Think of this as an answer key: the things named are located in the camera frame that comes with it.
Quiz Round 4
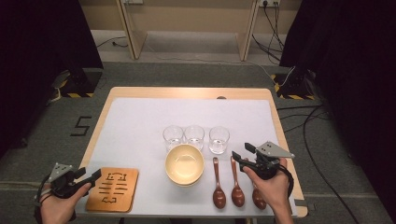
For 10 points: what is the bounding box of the clear drinking glass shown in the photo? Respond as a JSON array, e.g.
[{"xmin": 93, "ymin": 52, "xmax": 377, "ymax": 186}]
[
  {"xmin": 162, "ymin": 124, "xmax": 185, "ymax": 152},
  {"xmin": 208, "ymin": 125, "xmax": 231, "ymax": 155},
  {"xmin": 183, "ymin": 124, "xmax": 205, "ymax": 152}
]

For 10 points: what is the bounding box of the person's right hand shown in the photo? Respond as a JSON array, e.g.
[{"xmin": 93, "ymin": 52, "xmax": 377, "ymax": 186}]
[{"xmin": 242, "ymin": 158, "xmax": 290, "ymax": 211}]

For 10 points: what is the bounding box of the carved wooden coaster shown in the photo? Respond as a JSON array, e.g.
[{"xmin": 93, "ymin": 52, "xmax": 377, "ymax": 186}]
[{"xmin": 85, "ymin": 167, "xmax": 139, "ymax": 214}]

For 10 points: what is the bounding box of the brown wooden spoon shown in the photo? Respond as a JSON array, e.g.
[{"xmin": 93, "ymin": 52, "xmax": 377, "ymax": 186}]
[
  {"xmin": 212, "ymin": 157, "xmax": 227, "ymax": 210},
  {"xmin": 251, "ymin": 181, "xmax": 268, "ymax": 211},
  {"xmin": 230, "ymin": 156, "xmax": 246, "ymax": 208}
]

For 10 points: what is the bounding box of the person's left hand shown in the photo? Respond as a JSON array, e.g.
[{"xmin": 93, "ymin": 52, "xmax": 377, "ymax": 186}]
[{"xmin": 39, "ymin": 182, "xmax": 93, "ymax": 224}]

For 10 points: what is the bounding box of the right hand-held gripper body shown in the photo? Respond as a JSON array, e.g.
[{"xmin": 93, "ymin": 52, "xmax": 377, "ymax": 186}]
[{"xmin": 240, "ymin": 141, "xmax": 295, "ymax": 181}]

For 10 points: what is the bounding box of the beige wooden desk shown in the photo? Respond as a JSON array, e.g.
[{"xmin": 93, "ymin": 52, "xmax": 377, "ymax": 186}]
[{"xmin": 115, "ymin": 0, "xmax": 260, "ymax": 62}]

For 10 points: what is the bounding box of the thin black floor cable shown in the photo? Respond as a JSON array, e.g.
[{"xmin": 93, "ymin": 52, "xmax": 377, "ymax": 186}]
[{"xmin": 96, "ymin": 36, "xmax": 129, "ymax": 49}]

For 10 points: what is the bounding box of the black stand base striped tape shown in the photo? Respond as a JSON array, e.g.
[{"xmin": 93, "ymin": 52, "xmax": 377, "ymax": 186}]
[
  {"xmin": 270, "ymin": 66, "xmax": 316, "ymax": 101},
  {"xmin": 49, "ymin": 68, "xmax": 103, "ymax": 99}
]

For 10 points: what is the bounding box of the long black floor cable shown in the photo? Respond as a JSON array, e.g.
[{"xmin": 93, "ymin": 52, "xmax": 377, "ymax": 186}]
[{"xmin": 302, "ymin": 104, "xmax": 362, "ymax": 224}]

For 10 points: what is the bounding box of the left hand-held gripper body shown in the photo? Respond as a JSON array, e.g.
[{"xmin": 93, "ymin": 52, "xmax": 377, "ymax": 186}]
[{"xmin": 47, "ymin": 162, "xmax": 82, "ymax": 199}]

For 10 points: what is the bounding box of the bundle of black wall cables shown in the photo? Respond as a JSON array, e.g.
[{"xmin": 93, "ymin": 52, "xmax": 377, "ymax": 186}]
[{"xmin": 251, "ymin": 0, "xmax": 286, "ymax": 63}]

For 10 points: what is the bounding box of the black curtain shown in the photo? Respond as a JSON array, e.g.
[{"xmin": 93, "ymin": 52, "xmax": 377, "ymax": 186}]
[
  {"xmin": 278, "ymin": 0, "xmax": 396, "ymax": 216},
  {"xmin": 0, "ymin": 0, "xmax": 105, "ymax": 157}
]

